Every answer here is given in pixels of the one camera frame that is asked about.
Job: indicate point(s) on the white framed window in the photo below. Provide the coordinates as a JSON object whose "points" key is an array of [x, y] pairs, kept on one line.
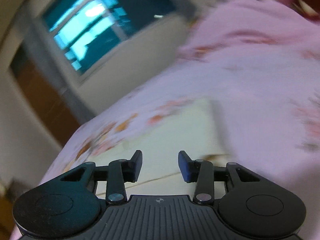
{"points": [[85, 33]]}

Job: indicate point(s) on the pale yellow cloth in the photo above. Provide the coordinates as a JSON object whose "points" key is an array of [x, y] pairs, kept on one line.
{"points": [[195, 129]]}

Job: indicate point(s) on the pink floral bed sheet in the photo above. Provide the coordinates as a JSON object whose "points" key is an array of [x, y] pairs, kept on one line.
{"points": [[259, 62]]}

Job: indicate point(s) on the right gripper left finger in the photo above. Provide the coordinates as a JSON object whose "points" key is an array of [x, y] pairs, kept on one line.
{"points": [[74, 201]]}

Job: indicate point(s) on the wooden side cabinet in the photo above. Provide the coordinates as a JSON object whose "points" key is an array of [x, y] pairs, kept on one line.
{"points": [[7, 222]]}

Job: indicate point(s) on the grey left curtain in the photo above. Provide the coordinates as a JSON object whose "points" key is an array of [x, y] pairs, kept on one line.
{"points": [[37, 48]]}

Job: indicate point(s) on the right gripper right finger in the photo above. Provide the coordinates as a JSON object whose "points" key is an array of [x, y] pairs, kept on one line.
{"points": [[245, 202]]}

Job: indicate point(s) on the brown wooden door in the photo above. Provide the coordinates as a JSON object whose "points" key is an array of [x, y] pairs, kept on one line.
{"points": [[43, 99]]}

